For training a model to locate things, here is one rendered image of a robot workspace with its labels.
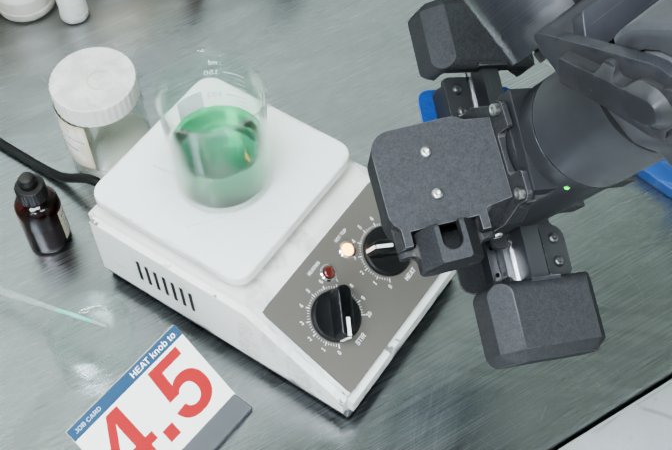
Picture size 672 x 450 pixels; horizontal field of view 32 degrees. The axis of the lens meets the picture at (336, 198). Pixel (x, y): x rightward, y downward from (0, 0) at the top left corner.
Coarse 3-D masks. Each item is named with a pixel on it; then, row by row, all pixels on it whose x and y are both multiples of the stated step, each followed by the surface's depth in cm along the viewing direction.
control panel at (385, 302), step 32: (352, 224) 73; (320, 256) 71; (352, 256) 72; (288, 288) 70; (320, 288) 71; (352, 288) 72; (384, 288) 72; (416, 288) 73; (288, 320) 69; (384, 320) 72; (320, 352) 69; (352, 352) 70; (352, 384) 70
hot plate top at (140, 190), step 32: (160, 128) 74; (288, 128) 74; (128, 160) 73; (160, 160) 73; (288, 160) 73; (320, 160) 73; (96, 192) 72; (128, 192) 72; (160, 192) 71; (288, 192) 71; (320, 192) 71; (128, 224) 71; (160, 224) 70; (192, 224) 70; (224, 224) 70; (256, 224) 70; (288, 224) 70; (192, 256) 69; (224, 256) 69; (256, 256) 68
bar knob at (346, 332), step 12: (336, 288) 69; (348, 288) 69; (324, 300) 70; (336, 300) 69; (348, 300) 69; (312, 312) 70; (324, 312) 70; (336, 312) 69; (348, 312) 69; (360, 312) 71; (324, 324) 70; (336, 324) 69; (348, 324) 69; (360, 324) 71; (324, 336) 70; (336, 336) 69; (348, 336) 69
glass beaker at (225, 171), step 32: (192, 64) 68; (224, 64) 68; (160, 96) 66; (192, 96) 70; (224, 96) 70; (256, 96) 68; (256, 128) 66; (192, 160) 66; (224, 160) 66; (256, 160) 68; (192, 192) 69; (224, 192) 68; (256, 192) 70
